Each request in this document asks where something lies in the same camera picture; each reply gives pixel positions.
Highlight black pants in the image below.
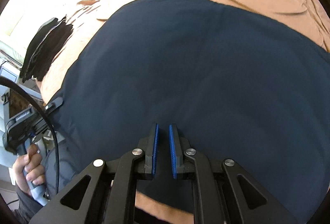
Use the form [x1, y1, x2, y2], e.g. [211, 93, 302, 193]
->
[45, 0, 329, 223]

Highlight person's left hand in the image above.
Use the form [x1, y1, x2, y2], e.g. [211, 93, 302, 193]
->
[12, 144, 45, 196]

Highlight stack of folded black clothes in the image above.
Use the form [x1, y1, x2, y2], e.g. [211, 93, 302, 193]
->
[20, 17, 73, 82]

